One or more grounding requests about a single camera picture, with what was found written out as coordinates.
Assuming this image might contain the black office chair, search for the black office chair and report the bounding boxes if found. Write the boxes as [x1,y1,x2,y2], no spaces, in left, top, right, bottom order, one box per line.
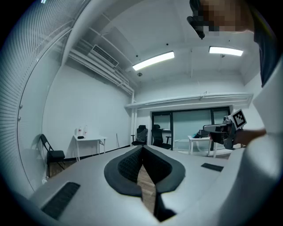
[151,124,172,150]
[131,124,149,146]

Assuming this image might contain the dark-framed glass door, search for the dark-framed glass door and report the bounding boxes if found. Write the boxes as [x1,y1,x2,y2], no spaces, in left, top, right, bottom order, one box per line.
[151,106,232,151]

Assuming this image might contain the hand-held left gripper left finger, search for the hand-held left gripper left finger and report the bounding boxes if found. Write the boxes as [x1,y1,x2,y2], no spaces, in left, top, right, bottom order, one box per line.
[103,145,144,198]

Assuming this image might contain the white folding-leg table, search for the white folding-leg table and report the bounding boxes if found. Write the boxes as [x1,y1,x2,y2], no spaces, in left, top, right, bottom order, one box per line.
[73,135,108,162]

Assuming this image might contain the black head-worn camera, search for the black head-worn camera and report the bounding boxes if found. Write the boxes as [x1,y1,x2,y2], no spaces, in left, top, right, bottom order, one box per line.
[187,0,207,40]

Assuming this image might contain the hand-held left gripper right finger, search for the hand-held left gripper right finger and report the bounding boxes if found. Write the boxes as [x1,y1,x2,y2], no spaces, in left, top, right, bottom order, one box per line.
[142,145,186,222]

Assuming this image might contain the person's dark t-shirt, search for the person's dark t-shirt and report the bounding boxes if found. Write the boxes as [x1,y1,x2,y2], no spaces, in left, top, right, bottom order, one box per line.
[251,6,279,88]

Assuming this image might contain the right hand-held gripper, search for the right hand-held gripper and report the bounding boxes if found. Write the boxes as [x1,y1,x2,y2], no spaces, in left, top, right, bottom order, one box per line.
[203,108,247,151]

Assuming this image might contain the small white table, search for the small white table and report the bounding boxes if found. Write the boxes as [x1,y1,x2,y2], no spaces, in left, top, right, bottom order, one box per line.
[187,135,218,158]

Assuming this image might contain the glass wall with blinds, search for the glass wall with blinds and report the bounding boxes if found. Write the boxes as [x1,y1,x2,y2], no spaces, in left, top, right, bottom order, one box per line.
[0,0,93,193]

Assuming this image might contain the person's right forearm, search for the person's right forearm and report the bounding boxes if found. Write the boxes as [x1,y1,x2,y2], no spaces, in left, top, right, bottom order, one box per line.
[234,128,267,147]

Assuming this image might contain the long ceiling light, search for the long ceiling light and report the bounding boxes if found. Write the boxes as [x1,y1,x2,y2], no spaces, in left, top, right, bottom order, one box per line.
[209,45,244,57]
[132,51,175,71]

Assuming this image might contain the person's head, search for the person's head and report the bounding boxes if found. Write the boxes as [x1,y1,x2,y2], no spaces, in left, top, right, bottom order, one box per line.
[200,0,255,34]

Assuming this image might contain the white air conditioner vent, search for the white air conditioner vent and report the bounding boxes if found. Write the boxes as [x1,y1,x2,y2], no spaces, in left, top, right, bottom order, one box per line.
[89,44,119,68]

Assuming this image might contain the white ceiling pipes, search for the white ceiling pipes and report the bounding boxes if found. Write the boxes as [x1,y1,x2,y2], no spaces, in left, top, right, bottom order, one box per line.
[68,49,136,94]

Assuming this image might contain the white horizontal duct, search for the white horizontal duct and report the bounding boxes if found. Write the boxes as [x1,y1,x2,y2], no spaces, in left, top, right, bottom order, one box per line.
[124,92,254,109]

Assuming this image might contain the black folding chair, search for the black folding chair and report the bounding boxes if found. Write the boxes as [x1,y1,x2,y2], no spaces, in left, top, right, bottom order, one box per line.
[39,133,66,177]

